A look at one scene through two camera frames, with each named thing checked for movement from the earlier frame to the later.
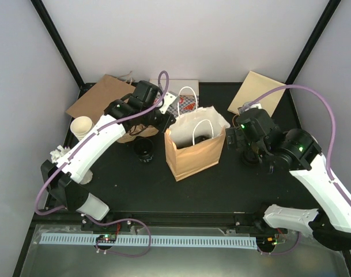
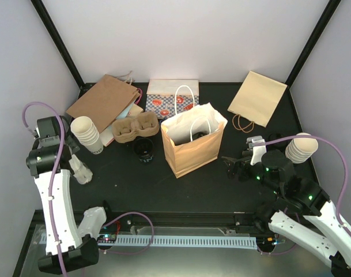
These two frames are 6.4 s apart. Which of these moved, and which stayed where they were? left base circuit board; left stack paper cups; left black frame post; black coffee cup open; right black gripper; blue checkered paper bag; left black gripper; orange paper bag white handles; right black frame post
Moved: right black gripper; orange paper bag white handles; left black gripper
Stayed: black coffee cup open; left black frame post; left stack paper cups; left base circuit board; right black frame post; blue checkered paper bag
